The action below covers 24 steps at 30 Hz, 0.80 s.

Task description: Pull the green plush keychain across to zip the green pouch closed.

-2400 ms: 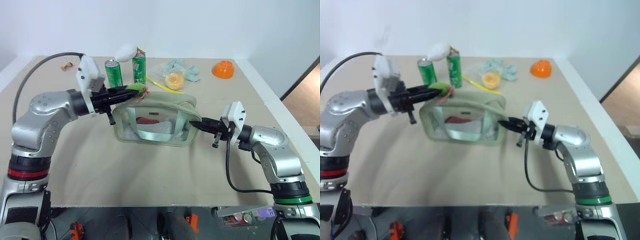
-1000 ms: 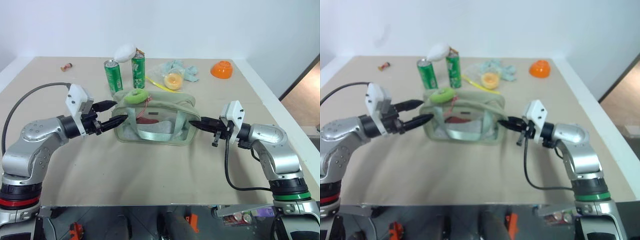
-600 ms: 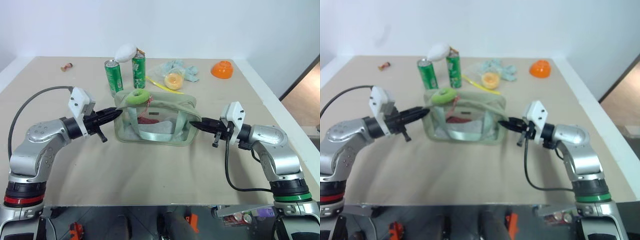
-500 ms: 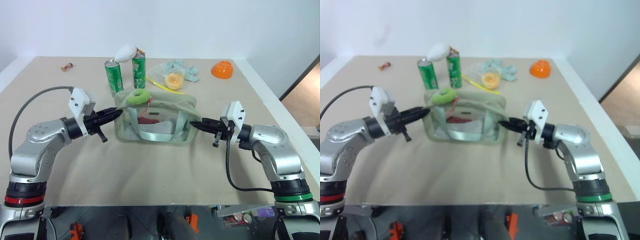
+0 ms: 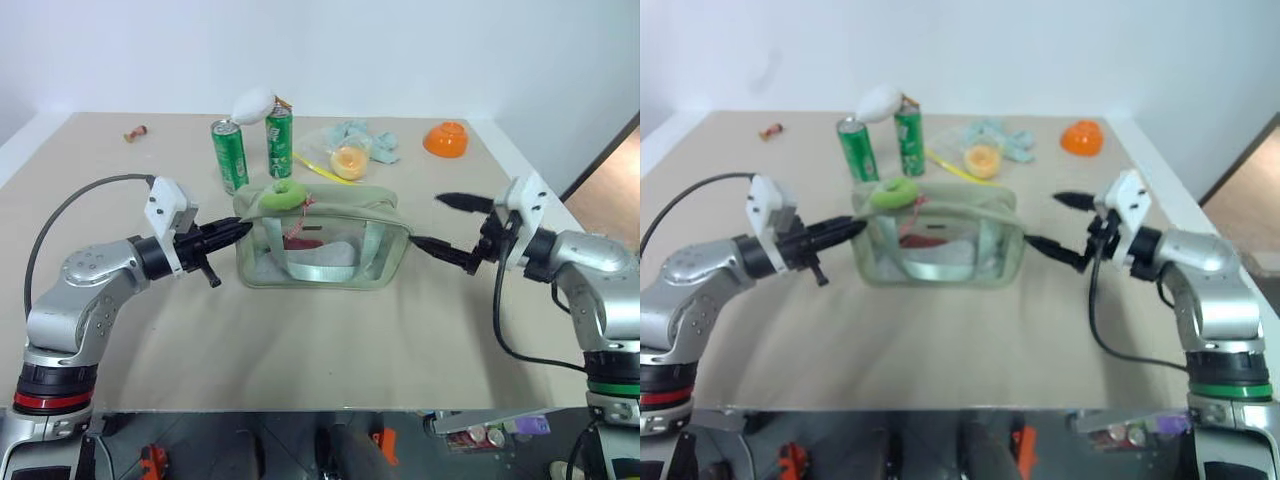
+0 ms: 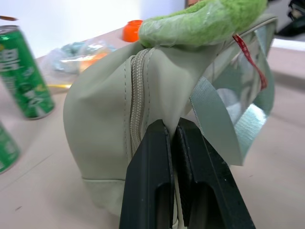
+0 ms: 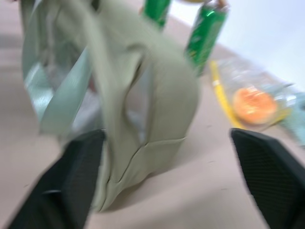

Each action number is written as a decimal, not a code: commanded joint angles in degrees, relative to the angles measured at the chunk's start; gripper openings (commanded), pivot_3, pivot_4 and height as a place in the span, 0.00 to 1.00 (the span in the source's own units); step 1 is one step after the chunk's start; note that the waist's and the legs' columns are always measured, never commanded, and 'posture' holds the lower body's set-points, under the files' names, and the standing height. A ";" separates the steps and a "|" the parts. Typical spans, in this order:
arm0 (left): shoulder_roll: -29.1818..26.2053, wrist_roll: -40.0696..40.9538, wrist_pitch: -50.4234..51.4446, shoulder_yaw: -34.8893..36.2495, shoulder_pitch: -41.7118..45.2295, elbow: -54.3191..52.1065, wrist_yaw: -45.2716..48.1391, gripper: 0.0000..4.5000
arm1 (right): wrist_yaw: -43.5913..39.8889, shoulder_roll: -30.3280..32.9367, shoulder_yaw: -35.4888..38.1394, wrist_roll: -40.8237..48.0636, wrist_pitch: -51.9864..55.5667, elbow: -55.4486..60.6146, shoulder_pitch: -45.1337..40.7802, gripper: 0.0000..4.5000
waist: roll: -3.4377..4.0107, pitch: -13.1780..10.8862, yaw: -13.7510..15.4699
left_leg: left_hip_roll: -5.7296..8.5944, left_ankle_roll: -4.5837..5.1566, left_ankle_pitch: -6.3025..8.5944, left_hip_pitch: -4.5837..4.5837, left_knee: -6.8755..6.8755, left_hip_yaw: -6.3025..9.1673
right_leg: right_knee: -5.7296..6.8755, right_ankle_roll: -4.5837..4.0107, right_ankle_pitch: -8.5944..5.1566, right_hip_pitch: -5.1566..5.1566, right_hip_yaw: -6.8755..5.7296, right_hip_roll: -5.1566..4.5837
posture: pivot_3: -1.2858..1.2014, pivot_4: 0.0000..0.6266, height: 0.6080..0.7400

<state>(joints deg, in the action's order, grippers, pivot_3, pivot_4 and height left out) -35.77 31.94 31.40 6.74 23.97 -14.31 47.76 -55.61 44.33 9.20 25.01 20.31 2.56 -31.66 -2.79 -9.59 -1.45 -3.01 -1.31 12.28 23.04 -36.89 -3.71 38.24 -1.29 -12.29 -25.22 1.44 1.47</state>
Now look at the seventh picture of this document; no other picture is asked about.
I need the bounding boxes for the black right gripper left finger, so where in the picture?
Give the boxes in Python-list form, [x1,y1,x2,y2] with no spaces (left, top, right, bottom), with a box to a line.
[6,129,107,229]

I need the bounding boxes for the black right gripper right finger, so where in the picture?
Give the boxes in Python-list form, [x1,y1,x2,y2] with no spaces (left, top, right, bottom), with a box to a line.
[229,127,305,229]

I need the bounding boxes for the green fabric pouch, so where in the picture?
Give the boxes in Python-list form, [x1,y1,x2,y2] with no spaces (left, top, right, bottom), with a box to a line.
[19,0,200,213]

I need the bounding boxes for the clear bag with orange bun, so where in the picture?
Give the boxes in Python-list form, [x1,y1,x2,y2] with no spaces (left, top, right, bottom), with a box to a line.
[209,56,305,146]

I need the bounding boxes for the green soda can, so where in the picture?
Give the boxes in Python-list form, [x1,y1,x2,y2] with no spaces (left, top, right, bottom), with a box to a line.
[183,2,231,77]
[139,0,173,31]

